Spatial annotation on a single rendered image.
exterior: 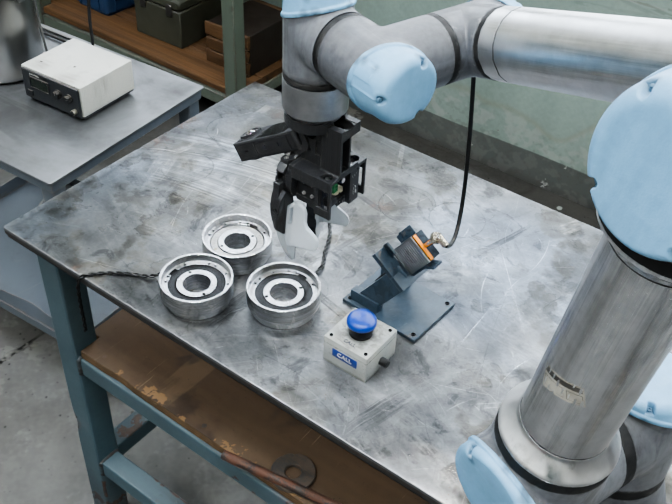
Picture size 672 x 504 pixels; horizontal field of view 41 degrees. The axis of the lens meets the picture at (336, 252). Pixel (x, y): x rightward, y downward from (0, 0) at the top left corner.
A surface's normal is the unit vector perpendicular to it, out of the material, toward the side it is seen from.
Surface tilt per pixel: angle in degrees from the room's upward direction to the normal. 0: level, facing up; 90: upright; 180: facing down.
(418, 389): 0
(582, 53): 67
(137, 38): 0
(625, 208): 83
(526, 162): 89
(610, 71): 86
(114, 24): 0
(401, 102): 90
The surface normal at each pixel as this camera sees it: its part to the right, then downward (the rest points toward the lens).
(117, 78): 0.84, 0.37
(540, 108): -0.60, 0.50
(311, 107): -0.14, 0.63
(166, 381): 0.04, -0.76
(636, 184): -0.79, 0.25
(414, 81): 0.57, 0.55
